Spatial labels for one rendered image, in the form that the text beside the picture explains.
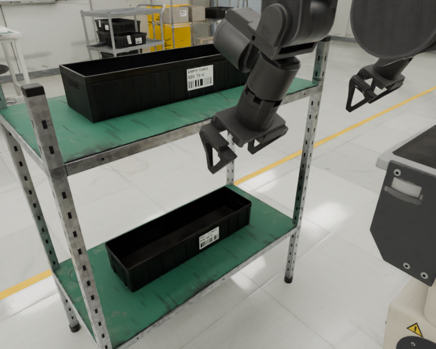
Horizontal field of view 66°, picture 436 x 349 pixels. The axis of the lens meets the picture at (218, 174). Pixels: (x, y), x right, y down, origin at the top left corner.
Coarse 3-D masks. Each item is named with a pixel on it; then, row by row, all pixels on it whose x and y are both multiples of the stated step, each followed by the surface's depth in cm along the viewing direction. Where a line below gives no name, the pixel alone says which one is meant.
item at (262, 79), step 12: (252, 48) 44; (252, 60) 46; (264, 60) 41; (276, 60) 41; (288, 60) 42; (252, 72) 44; (264, 72) 42; (276, 72) 41; (288, 72) 42; (252, 84) 44; (264, 84) 43; (276, 84) 43; (288, 84) 44; (264, 96) 44; (276, 96) 44
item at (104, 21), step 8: (96, 24) 486; (104, 24) 471; (112, 24) 453; (120, 24) 453; (128, 24) 461; (96, 32) 492; (104, 32) 480; (120, 32) 458; (104, 40) 488; (104, 56) 506; (112, 56) 485
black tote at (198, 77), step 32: (64, 64) 88; (96, 64) 94; (128, 64) 100; (160, 64) 88; (192, 64) 95; (224, 64) 103; (96, 96) 80; (128, 96) 86; (160, 96) 92; (192, 96) 99
